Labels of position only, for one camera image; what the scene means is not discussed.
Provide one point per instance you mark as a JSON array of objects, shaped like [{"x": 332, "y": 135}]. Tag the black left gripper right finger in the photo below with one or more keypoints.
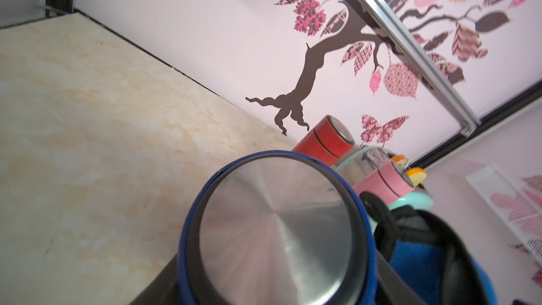
[{"x": 392, "y": 290}]

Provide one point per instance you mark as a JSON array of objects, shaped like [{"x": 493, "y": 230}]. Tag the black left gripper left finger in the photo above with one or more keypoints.
[{"x": 163, "y": 290}]

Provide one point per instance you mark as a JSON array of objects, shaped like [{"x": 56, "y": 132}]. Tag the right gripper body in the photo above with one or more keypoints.
[{"x": 404, "y": 223}]

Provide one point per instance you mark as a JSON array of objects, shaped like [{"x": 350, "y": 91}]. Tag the blue thermos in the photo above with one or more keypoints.
[{"x": 277, "y": 227}]

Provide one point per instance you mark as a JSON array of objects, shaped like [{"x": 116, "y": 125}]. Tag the blue microfiber cloth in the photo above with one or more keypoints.
[{"x": 442, "y": 272}]

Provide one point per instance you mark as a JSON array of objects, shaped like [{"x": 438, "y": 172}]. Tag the pink thermos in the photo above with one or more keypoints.
[{"x": 389, "y": 182}]

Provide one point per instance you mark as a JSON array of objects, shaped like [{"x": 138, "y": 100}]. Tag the red thermos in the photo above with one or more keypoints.
[{"x": 328, "y": 141}]

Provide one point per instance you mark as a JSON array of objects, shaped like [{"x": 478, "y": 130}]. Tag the toast slice front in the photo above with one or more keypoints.
[{"x": 416, "y": 175}]

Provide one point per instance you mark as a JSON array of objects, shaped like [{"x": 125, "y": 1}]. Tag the toast slice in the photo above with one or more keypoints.
[
  {"x": 400, "y": 160},
  {"x": 416, "y": 175}
]

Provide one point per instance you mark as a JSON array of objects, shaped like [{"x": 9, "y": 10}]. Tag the toast slice rear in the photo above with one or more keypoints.
[{"x": 400, "y": 160}]

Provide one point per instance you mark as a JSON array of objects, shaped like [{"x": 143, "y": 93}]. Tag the mint green toaster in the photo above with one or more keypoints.
[{"x": 357, "y": 167}]

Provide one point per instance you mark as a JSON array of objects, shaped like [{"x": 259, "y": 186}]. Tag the white wire shelf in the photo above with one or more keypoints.
[{"x": 516, "y": 202}]

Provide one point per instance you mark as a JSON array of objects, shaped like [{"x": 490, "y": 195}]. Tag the aluminium rail back wall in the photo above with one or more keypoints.
[{"x": 443, "y": 91}]

